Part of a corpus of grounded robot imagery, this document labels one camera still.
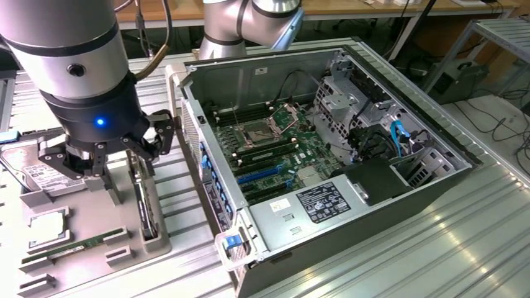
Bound black floor cables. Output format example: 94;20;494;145
449;89;530;156

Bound silver drive cage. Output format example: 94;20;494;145
312;74;361;158

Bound black wire bundle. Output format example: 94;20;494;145
345;123;393;163

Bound blue expansion slot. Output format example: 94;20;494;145
236;165;283;184

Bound thin metal locking lever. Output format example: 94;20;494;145
229;101;241;129

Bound graphics card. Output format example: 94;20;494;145
125;148;160;242

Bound blue connector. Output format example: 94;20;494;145
0;130;21;145

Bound installed green RAM stick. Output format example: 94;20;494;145
236;145;300;165

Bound open black PC case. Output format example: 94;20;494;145
164;43;483;298

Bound black plastic shroud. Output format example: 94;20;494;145
341;157;411;208

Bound metal disk bay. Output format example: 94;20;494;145
391;148;452;187

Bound green motherboard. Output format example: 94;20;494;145
205;98;352;206

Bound metal slat shelf frame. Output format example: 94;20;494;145
425;17;530;94

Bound blue wire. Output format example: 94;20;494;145
387;120;411;160

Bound CPU socket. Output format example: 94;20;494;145
237;120;275;147

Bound silver hard disk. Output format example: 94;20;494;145
0;139;90;197

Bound silver chipset heatsink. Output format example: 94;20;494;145
295;168;327;184

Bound metal socket cover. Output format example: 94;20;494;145
267;103;301;129

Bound wooden desk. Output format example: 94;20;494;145
114;0;523;23

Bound grey parts rack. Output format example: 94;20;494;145
12;148;173;297

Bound silver CPU chip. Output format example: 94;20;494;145
26;212;70;246

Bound thin black wire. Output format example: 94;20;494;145
277;70;320;101

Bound blue card retention bar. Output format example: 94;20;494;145
197;141;233;215

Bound gripper cable with brass gland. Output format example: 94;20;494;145
133;0;173;79

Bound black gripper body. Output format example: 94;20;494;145
40;73;152;155

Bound black box device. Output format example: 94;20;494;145
429;61;490;106

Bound black RAM slot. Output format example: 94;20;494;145
232;138;297;156
212;104;268;121
216;111;272;127

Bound silver power supply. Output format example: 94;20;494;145
247;174;369;253

